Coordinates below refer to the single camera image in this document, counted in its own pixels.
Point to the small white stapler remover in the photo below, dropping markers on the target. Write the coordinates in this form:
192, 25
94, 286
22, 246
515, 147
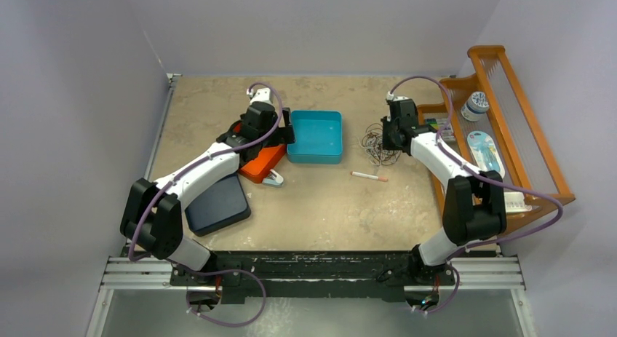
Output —
273, 179

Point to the white orange marker pen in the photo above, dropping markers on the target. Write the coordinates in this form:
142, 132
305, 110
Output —
369, 176

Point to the dark blue plastic tray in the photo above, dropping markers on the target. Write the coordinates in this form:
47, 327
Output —
221, 205

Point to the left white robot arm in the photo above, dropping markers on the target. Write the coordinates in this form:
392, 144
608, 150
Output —
153, 215

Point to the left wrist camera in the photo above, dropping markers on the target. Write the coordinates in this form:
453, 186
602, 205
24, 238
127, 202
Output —
261, 95

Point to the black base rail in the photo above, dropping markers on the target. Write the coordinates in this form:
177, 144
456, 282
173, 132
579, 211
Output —
389, 275

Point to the blue blister pack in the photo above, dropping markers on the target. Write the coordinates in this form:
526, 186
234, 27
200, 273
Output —
485, 152

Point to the coloured marker set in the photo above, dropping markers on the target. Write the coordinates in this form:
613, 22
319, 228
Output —
447, 132

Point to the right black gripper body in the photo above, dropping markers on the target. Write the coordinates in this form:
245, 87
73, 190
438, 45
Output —
388, 135

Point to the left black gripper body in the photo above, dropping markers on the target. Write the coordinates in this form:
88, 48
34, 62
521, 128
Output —
273, 140

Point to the wooden shelf rack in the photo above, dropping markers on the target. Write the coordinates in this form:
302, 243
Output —
510, 121

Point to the teal plastic tray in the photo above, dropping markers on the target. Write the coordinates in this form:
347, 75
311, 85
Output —
318, 137

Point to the aluminium frame rails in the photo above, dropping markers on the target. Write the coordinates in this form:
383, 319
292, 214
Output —
151, 274

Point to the blue white jar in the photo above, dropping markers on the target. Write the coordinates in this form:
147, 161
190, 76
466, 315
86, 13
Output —
475, 107

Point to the orange plastic tray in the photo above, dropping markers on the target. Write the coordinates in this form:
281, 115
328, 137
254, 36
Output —
257, 169

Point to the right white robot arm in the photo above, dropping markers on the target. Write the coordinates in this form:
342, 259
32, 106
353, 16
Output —
474, 207

